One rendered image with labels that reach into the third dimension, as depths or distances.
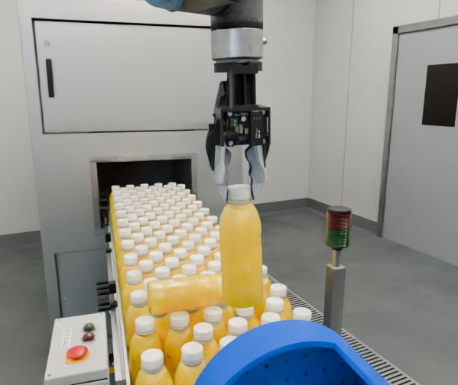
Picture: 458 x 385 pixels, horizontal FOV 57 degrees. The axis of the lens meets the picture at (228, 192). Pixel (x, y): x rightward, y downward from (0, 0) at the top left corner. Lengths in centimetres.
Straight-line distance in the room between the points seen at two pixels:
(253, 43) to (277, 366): 46
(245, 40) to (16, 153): 428
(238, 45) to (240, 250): 31
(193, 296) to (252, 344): 34
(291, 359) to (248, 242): 18
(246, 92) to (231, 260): 27
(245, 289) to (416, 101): 400
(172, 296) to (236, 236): 28
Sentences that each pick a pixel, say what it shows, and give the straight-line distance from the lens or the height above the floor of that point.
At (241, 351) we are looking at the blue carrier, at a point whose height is 122.
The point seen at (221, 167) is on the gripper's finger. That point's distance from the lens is 64.
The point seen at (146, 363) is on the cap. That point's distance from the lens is 80.
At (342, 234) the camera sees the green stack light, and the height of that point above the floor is 120.
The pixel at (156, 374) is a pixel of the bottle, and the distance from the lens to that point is 82.
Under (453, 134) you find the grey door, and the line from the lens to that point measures 432.
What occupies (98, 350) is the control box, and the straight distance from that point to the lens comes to 85.
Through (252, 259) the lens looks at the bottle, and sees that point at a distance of 69.
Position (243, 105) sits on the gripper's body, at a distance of 60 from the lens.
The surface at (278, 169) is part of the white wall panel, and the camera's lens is 570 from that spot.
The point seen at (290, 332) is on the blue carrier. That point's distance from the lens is 61.
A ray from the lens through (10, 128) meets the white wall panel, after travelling 476.
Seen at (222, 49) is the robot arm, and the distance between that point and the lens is 62.
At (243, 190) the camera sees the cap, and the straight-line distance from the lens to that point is 67.
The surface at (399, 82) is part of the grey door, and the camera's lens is 474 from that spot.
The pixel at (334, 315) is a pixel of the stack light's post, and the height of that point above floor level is 96.
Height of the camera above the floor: 155
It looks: 13 degrees down
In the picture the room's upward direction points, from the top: straight up
